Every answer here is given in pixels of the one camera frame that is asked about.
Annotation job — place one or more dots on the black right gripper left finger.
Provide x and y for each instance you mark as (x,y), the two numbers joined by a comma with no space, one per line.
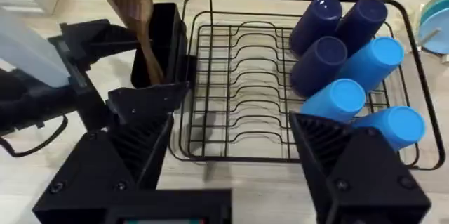
(94,168)

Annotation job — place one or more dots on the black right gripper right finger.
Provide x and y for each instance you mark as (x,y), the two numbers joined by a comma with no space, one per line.
(368,175)

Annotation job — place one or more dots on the light blue plate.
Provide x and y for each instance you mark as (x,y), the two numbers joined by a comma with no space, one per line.
(438,38)

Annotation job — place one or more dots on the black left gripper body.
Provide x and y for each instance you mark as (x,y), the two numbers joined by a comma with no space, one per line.
(35,104)

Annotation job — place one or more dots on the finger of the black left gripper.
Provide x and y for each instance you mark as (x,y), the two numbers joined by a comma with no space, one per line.
(147,99)
(108,43)

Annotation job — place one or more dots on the light blue cup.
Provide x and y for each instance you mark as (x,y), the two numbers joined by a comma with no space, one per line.
(373,62)
(396,127)
(335,99)

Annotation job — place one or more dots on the dark blue cup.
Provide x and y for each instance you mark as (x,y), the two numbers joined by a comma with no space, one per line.
(319,66)
(317,20)
(365,20)

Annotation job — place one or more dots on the teal plate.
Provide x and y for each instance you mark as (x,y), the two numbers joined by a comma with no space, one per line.
(436,3)

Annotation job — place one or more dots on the black cutlery holder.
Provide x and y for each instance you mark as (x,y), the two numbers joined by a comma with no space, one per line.
(168,41)

